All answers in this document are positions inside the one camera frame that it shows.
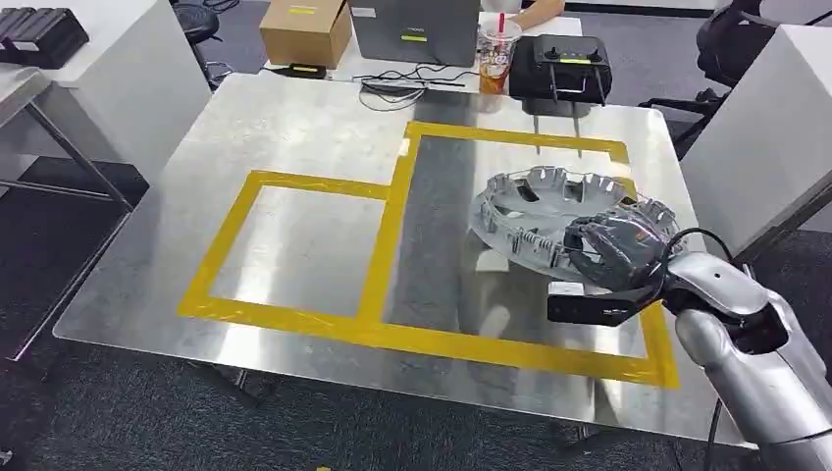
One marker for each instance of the yellow tape outline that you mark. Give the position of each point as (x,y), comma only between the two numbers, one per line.
(383,260)

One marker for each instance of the black remote controller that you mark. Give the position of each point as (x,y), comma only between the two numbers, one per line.
(559,65)

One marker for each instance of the black office chair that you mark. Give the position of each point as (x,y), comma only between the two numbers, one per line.
(728,58)

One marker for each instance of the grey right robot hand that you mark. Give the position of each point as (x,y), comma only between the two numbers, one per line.
(621,250)

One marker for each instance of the small black device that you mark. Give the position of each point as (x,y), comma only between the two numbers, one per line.
(302,70)

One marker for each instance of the white desk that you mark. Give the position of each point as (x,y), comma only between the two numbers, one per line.
(760,136)
(130,84)
(455,65)

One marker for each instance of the silver wheel hubcap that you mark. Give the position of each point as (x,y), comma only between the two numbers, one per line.
(539,214)

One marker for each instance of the plastic drink cup with straw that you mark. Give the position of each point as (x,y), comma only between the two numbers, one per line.
(497,55)

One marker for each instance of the cardboard box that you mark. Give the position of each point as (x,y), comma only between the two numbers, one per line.
(305,29)

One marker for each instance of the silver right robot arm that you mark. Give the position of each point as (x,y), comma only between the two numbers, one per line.
(760,351)

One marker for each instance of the steel bench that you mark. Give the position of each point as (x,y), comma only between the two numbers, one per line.
(312,260)

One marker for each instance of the grey laptop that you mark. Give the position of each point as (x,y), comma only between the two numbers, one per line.
(416,29)

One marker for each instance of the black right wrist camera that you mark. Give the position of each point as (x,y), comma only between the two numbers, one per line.
(591,305)

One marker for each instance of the black ribbed tray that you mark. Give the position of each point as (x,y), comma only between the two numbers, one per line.
(39,36)

